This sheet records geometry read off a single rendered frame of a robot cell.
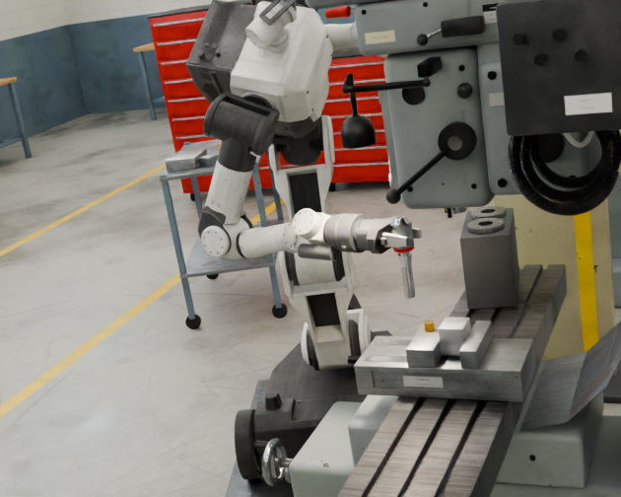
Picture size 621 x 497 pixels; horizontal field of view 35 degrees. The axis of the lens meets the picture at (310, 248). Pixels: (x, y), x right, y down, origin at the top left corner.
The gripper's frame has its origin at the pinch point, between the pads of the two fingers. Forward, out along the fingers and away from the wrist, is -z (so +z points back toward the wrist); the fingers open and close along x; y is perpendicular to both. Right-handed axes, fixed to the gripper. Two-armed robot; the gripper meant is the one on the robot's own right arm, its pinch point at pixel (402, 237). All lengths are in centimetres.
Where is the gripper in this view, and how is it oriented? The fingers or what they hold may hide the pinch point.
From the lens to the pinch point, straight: 214.4
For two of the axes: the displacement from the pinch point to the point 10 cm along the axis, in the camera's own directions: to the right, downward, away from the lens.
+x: 5.8, -3.4, 7.4
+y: 1.5, 9.4, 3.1
